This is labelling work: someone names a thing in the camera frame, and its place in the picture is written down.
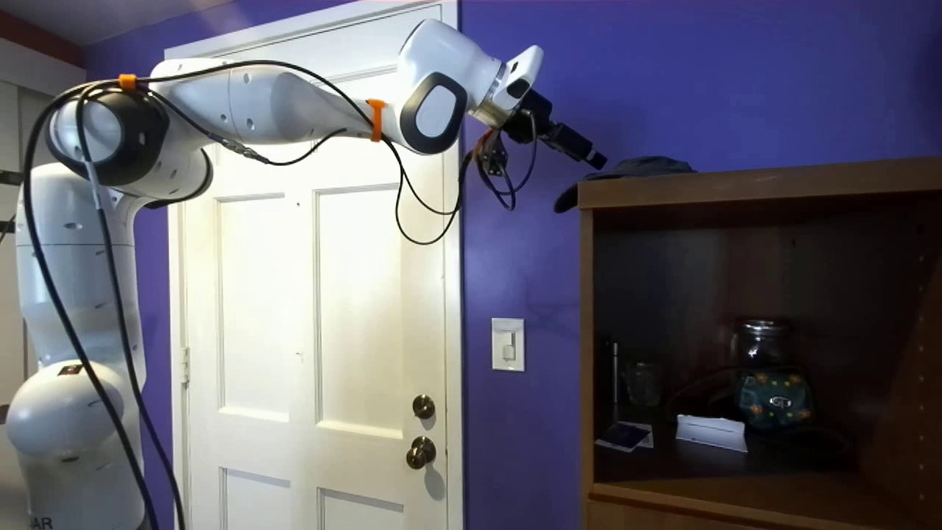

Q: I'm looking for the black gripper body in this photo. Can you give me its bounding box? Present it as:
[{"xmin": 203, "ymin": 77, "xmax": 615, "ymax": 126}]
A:
[{"xmin": 503, "ymin": 92, "xmax": 606, "ymax": 169}]

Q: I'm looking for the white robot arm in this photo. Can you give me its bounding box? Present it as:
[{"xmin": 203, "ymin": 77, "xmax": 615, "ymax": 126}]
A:
[{"xmin": 6, "ymin": 18, "xmax": 606, "ymax": 530}]

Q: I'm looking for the white panel door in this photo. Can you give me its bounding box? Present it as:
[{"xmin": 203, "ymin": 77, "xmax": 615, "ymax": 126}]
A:
[{"xmin": 163, "ymin": 0, "xmax": 465, "ymax": 530}]

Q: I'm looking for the upper brass door knob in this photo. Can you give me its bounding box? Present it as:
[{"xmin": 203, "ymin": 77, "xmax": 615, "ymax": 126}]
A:
[{"xmin": 412, "ymin": 394, "xmax": 437, "ymax": 422}]

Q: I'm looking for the brass door knob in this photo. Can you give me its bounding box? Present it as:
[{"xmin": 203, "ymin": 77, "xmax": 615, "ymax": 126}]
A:
[
  {"xmin": 406, "ymin": 436, "xmax": 440, "ymax": 467},
  {"xmin": 412, "ymin": 394, "xmax": 437, "ymax": 422}
]

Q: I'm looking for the lower brass door knob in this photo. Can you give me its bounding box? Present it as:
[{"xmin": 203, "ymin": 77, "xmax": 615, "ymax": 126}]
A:
[{"xmin": 406, "ymin": 436, "xmax": 440, "ymax": 467}]

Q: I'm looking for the brown wooden cabinet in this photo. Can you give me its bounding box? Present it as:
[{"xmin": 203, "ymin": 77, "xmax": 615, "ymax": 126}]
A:
[{"xmin": 578, "ymin": 160, "xmax": 942, "ymax": 530}]

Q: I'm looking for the small dark book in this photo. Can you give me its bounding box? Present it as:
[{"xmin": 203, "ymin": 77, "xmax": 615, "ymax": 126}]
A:
[{"xmin": 594, "ymin": 422, "xmax": 655, "ymax": 454}]

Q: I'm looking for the glass jar with lid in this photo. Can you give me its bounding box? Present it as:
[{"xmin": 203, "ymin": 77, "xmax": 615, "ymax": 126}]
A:
[{"xmin": 734, "ymin": 317, "xmax": 814, "ymax": 431}]

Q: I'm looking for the white folded card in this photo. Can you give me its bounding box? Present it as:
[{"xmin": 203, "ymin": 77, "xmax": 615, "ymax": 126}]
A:
[{"xmin": 677, "ymin": 414, "xmax": 747, "ymax": 454}]

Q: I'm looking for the white light switch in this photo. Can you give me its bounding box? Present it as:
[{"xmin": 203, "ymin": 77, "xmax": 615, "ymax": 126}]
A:
[{"xmin": 493, "ymin": 317, "xmax": 525, "ymax": 370}]

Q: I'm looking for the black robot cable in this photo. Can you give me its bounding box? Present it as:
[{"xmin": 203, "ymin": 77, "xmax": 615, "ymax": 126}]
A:
[{"xmin": 19, "ymin": 55, "xmax": 541, "ymax": 530}]

